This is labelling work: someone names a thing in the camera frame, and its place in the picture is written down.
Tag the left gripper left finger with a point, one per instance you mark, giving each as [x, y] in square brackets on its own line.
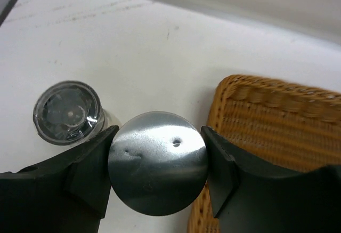
[66, 193]

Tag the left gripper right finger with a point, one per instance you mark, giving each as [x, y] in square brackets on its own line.
[249, 194]

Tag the black-top salt grinder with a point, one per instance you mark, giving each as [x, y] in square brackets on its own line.
[69, 113]

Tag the silver-lid spice jar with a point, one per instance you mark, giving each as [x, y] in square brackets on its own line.
[158, 163]

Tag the brown wicker divided tray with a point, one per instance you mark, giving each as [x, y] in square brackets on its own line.
[289, 125]

